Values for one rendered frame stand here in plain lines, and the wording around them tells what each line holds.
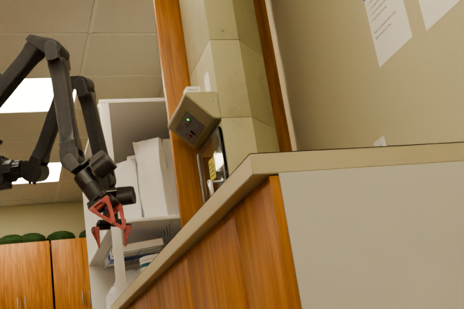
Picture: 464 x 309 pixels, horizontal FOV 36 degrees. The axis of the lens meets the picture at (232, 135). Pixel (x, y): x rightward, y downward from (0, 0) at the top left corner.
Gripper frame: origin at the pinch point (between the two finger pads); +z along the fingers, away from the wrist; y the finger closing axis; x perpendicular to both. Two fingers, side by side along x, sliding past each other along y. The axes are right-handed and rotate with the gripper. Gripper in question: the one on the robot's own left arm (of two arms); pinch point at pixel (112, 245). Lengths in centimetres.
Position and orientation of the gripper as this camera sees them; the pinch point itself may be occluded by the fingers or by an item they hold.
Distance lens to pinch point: 274.7
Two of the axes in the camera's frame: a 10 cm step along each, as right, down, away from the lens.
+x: -3.2, 3.4, 8.9
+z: 1.2, 9.4, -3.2
